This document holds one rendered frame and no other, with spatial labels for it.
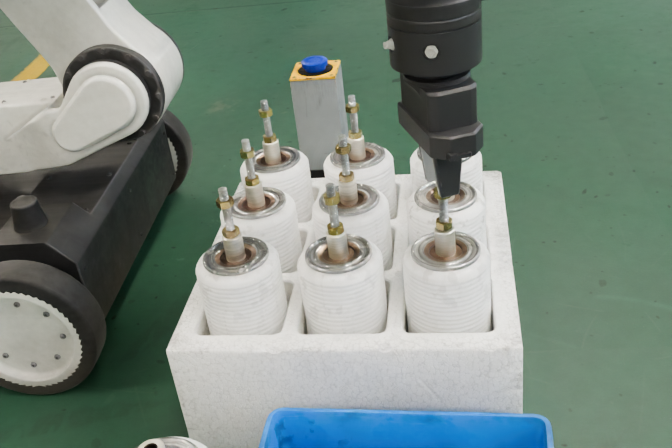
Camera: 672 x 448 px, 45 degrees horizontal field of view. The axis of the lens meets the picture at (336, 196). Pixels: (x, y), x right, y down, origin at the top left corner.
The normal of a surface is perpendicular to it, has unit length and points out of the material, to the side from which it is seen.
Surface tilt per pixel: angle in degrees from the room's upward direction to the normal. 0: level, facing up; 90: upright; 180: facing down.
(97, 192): 0
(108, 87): 90
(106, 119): 90
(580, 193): 0
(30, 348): 90
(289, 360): 90
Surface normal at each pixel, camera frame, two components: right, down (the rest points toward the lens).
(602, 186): -0.11, -0.87
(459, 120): 0.28, 0.45
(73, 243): 0.63, -0.65
